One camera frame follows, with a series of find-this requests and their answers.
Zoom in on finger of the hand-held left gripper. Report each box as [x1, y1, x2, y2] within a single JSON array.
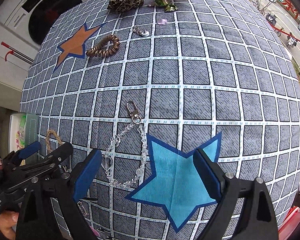
[[22, 142, 73, 178], [2, 141, 42, 167]]

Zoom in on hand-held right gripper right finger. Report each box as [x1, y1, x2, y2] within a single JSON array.
[[193, 149, 280, 240]]

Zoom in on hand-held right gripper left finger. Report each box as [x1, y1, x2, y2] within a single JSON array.
[[15, 149, 103, 240]]

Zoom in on tan braided bracelet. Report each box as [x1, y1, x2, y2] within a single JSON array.
[[45, 129, 65, 153]]

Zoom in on white cardboard box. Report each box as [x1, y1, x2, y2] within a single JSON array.
[[9, 112, 40, 161]]

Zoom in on green translucent bracelet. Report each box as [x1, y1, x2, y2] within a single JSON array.
[[16, 120, 27, 144]]

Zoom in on clear bead chain with clasp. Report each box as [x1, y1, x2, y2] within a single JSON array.
[[101, 101, 150, 189]]

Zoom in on person's left hand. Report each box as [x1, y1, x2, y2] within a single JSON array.
[[0, 210, 20, 240]]

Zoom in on rhinestone hair clip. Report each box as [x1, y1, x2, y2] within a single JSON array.
[[77, 201, 90, 216]]

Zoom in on red plastic basin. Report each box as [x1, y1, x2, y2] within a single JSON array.
[[277, 205, 300, 240]]

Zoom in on grey checkered star tablecloth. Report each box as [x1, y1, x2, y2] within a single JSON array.
[[20, 0, 300, 240]]

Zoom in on white washing machine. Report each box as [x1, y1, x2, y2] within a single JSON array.
[[0, 0, 90, 53]]

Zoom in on white parked scooter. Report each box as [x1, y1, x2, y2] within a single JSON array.
[[286, 35, 298, 48]]

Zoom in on leopard print scrunchie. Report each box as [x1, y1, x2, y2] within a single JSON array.
[[107, 0, 145, 14]]

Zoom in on dark parked scooter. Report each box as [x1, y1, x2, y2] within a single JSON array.
[[265, 13, 278, 26]]

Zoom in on brown spiral hair tie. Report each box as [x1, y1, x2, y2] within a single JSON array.
[[86, 35, 120, 57]]

